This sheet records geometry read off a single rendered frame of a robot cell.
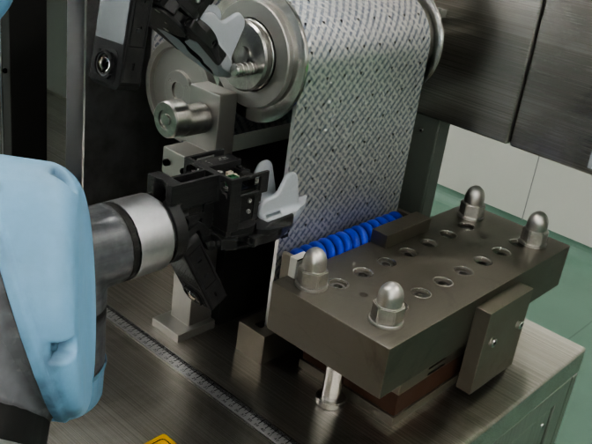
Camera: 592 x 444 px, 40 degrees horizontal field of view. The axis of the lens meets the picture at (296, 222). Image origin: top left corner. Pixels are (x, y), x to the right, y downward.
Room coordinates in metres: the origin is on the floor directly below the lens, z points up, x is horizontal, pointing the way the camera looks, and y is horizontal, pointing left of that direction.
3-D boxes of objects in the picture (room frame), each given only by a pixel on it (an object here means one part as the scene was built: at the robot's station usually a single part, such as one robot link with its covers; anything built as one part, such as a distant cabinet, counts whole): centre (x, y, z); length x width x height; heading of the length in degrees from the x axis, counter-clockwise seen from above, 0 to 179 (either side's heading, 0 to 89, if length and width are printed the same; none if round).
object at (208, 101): (0.85, 0.12, 1.05); 0.06 x 0.05 x 0.31; 141
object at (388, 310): (0.72, -0.11, 1.05); 0.04 x 0.04 x 0.04
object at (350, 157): (0.92, -0.06, 1.11); 0.23 x 0.01 x 0.18; 141
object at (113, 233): (0.61, 0.20, 1.11); 0.11 x 0.08 x 0.09; 140
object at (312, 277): (0.77, -0.03, 1.05); 0.04 x 0.04 x 0.04
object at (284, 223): (0.76, 0.04, 1.09); 0.09 x 0.05 x 0.02; 139
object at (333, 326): (0.87, -0.17, 1.00); 0.40 x 0.16 x 0.06; 141
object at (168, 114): (0.82, 0.15, 1.18); 0.04 x 0.02 x 0.04; 51
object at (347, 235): (0.90, -0.07, 1.03); 0.21 x 0.04 x 0.03; 141
